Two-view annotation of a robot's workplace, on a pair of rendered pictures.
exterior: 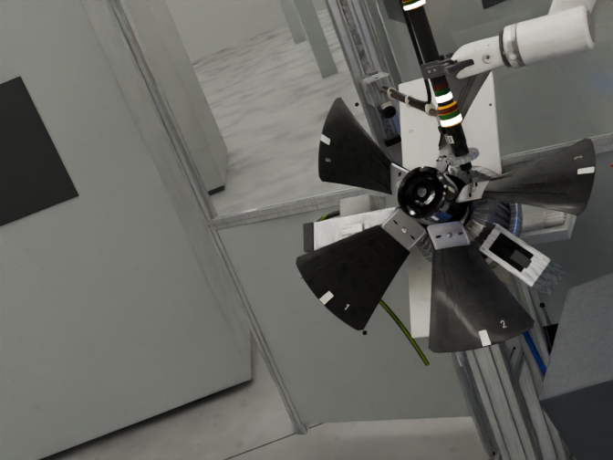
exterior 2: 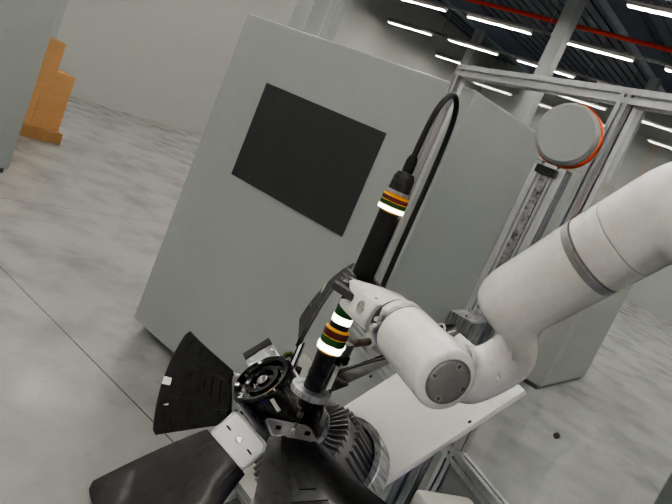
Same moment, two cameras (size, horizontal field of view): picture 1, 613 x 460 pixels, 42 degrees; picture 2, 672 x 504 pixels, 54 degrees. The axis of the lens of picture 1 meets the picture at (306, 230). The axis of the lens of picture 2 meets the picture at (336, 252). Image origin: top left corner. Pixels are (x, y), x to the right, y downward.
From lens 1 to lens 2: 1.16 m
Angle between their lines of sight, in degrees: 33
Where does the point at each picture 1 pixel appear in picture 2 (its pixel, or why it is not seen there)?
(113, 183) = not seen: hidden behind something
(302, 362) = not seen: hidden behind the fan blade
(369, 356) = not seen: outside the picture
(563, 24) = (419, 342)
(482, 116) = (452, 422)
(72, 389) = (227, 341)
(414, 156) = (386, 391)
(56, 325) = (257, 295)
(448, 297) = (155, 471)
